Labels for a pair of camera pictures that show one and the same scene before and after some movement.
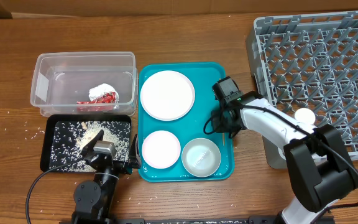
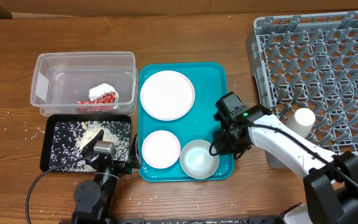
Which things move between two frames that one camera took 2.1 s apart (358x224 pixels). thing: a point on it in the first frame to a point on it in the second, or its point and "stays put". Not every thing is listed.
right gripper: (217, 126) to (222, 149)
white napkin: (100, 90) stays put
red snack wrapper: (105, 102) stays put
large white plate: (167, 95) stays put
